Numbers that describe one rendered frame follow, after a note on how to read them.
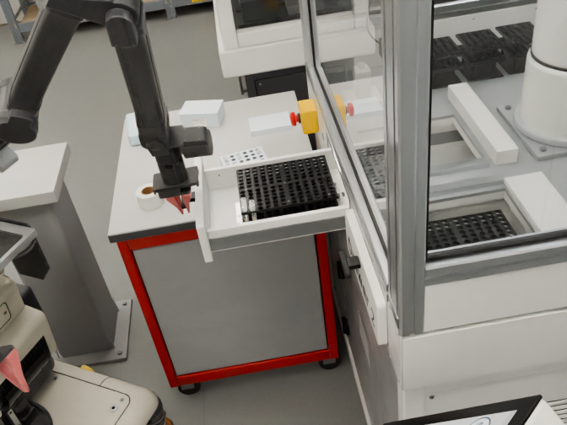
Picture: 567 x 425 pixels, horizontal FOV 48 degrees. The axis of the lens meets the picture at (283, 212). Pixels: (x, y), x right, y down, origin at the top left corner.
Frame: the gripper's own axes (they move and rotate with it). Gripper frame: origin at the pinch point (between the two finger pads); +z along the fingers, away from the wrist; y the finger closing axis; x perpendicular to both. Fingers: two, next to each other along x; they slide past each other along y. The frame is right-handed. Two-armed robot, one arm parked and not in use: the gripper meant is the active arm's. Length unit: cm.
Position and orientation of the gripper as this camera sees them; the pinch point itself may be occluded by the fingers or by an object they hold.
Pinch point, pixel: (185, 209)
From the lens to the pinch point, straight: 149.8
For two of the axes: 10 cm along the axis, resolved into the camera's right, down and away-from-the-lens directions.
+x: -1.1, -6.1, 7.8
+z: 1.5, 7.7, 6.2
